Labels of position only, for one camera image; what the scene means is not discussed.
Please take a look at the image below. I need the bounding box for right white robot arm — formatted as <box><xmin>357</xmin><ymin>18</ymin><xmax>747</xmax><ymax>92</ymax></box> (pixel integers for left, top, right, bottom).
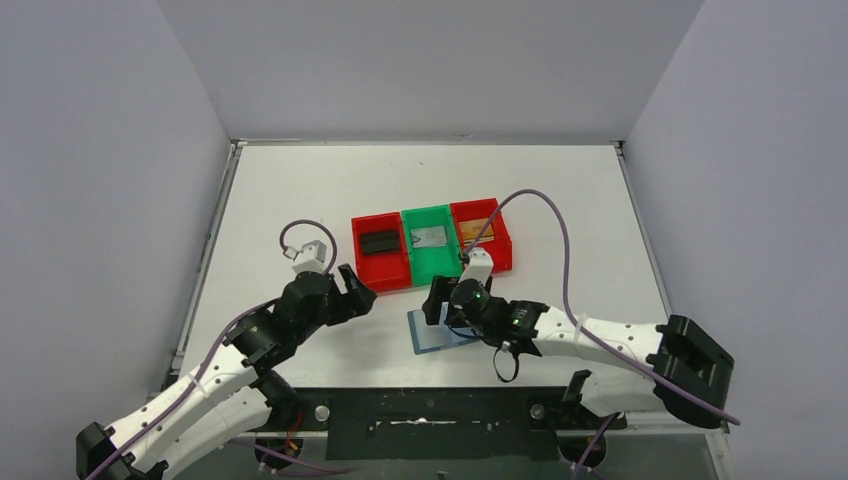
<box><xmin>422</xmin><ymin>276</ymin><xmax>740</xmax><ymax>429</ymax></box>

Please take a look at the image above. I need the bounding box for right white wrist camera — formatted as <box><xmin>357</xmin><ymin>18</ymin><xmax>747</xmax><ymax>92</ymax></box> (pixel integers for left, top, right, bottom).
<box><xmin>459</xmin><ymin>247</ymin><xmax>494</xmax><ymax>285</ymax></box>

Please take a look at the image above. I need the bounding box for green plastic bin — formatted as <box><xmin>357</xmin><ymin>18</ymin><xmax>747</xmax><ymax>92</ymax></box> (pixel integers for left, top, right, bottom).
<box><xmin>401</xmin><ymin>205</ymin><xmax>462</xmax><ymax>286</ymax></box>

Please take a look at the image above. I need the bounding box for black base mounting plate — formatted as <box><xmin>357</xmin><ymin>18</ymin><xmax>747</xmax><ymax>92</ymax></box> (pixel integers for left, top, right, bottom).
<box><xmin>298</xmin><ymin>387</ymin><xmax>603</xmax><ymax>461</ymax></box>

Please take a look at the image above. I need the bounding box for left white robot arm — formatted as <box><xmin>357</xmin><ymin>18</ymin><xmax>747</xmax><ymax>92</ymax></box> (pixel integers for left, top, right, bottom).
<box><xmin>75</xmin><ymin>264</ymin><xmax>377</xmax><ymax>479</ymax></box>

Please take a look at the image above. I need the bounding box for teal card holder wallet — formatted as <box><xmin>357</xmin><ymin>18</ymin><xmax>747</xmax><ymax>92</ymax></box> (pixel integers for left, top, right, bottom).
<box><xmin>407</xmin><ymin>303</ymin><xmax>479</xmax><ymax>355</ymax></box>

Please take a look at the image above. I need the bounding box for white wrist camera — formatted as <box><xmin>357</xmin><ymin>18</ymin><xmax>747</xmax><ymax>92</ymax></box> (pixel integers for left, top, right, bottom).
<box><xmin>284</xmin><ymin>240</ymin><xmax>327</xmax><ymax>274</ymax></box>
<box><xmin>459</xmin><ymin>247</ymin><xmax>494</xmax><ymax>285</ymax></box>

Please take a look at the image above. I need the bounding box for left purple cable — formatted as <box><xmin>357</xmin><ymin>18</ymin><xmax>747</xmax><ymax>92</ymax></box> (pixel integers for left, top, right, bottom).
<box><xmin>82</xmin><ymin>219</ymin><xmax>352</xmax><ymax>480</ymax></box>

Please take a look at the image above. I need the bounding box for red plastic bin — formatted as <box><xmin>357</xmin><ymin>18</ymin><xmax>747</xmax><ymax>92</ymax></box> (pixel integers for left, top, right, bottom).
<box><xmin>351</xmin><ymin>212</ymin><xmax>412</xmax><ymax>293</ymax></box>
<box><xmin>449</xmin><ymin>198</ymin><xmax>513</xmax><ymax>273</ymax></box>

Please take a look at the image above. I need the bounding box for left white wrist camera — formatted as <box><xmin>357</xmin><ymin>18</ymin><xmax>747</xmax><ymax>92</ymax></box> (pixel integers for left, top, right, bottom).
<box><xmin>284</xmin><ymin>240</ymin><xmax>327</xmax><ymax>274</ymax></box>

